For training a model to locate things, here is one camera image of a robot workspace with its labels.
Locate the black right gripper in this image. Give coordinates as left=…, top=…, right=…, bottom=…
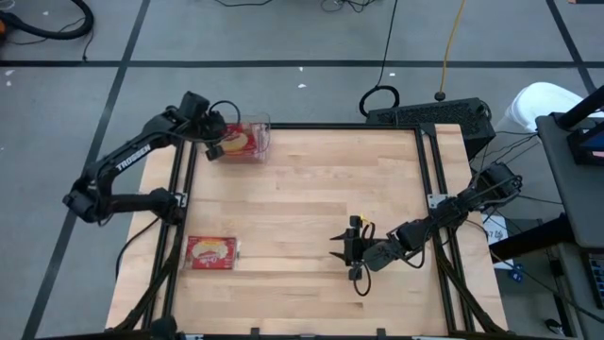
left=328, top=214, right=400, bottom=282

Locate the red popcorn bag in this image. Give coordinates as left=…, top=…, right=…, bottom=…
left=221, top=123, right=265, bottom=160
left=182, top=234, right=241, bottom=271

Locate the clear plastic basket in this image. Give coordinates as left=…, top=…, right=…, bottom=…
left=200, top=111, right=273, bottom=164

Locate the white paper sheet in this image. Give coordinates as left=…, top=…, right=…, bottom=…
left=480, top=214, right=513, bottom=271

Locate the black cart beam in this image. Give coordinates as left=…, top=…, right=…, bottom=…
left=488, top=214, right=575, bottom=264

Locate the grey cart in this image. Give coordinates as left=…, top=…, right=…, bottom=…
left=535, top=112, right=604, bottom=251

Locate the white plastic bin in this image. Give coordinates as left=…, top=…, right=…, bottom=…
left=502, top=81, right=604, bottom=136

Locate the black keyboard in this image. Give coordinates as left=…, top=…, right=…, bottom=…
left=584, top=252, right=604, bottom=311

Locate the black device with blue screen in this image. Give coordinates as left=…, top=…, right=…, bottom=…
left=564, top=126, right=604, bottom=166

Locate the black pole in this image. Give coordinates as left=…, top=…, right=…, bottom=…
left=556, top=84, right=604, bottom=131

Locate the black aluminium table frame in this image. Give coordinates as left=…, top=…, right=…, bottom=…
left=106, top=107, right=509, bottom=339

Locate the black looped cable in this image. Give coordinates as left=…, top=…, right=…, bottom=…
left=358, top=0, right=401, bottom=119

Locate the black thick hose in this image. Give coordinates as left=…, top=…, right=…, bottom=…
left=0, top=0, right=94, bottom=42

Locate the black cable bundle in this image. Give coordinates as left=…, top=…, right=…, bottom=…
left=320, top=0, right=378, bottom=14

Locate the yellow hanging cable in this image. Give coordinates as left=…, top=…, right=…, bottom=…
left=433, top=0, right=469, bottom=103

